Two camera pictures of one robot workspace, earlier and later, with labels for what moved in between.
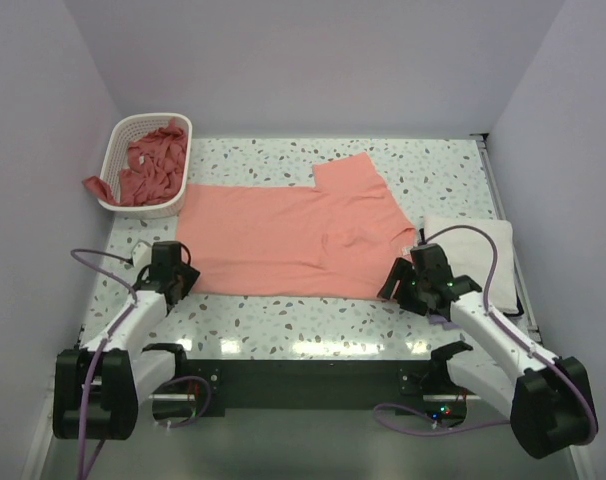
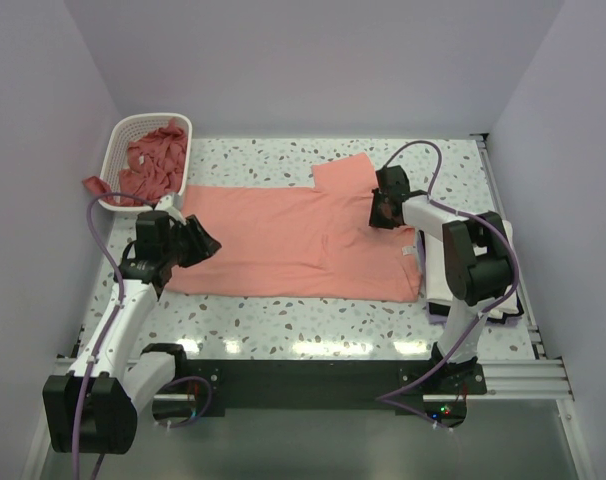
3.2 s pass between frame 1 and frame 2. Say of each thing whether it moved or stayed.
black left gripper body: moved
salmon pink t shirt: stayed
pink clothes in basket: stayed
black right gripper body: moved
